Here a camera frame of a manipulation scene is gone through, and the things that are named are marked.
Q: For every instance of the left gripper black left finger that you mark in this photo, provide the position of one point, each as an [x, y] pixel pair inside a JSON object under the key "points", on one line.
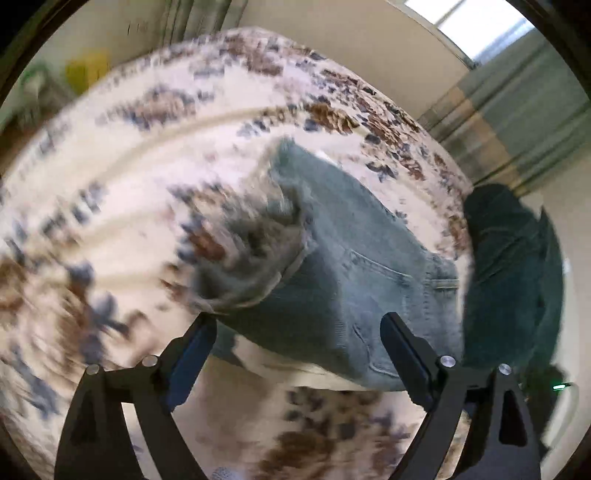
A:
{"points": [[95, 442]]}

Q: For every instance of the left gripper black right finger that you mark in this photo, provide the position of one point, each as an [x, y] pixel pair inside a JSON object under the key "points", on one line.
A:
{"points": [[501, 442]]}

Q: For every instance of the blue denim shorts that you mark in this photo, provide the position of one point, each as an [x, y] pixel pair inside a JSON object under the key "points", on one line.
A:
{"points": [[308, 263]]}

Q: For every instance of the dark green plush blanket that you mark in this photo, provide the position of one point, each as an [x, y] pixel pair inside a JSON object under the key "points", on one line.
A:
{"points": [[513, 307]]}

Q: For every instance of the floral bed blanket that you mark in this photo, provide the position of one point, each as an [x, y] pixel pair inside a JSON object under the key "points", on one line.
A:
{"points": [[103, 214]]}

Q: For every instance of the right teal curtain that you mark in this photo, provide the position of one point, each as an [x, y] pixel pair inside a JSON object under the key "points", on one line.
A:
{"points": [[517, 120]]}

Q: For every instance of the teal curtain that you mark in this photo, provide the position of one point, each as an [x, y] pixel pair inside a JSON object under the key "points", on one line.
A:
{"points": [[187, 19], [517, 120]]}

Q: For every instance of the yellow box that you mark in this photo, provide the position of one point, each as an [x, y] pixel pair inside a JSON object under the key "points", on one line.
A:
{"points": [[81, 73]]}

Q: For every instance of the left teal curtain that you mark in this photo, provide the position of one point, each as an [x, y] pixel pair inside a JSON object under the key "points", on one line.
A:
{"points": [[187, 19]]}

